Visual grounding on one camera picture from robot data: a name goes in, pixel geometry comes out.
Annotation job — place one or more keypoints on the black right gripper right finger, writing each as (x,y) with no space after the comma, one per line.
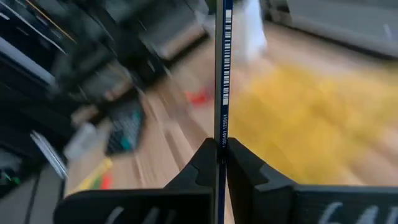
(264,202)

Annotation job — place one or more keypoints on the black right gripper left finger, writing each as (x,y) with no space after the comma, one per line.
(186,199)

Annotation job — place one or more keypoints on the orange pen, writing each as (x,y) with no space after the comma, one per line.
(106,182)

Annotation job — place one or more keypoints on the red June Gold eraser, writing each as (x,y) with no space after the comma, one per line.
(199,99)

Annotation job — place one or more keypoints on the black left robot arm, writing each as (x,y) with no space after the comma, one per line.
(77,46)

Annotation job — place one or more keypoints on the yellow transparent pencil case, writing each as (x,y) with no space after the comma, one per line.
(311,124)

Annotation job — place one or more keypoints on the black calculator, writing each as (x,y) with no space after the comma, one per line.
(126,130)

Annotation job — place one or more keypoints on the yellow highlighter pen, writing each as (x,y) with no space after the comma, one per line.
(91,177)

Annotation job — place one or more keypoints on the white plant pot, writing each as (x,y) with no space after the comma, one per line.
(250,31)

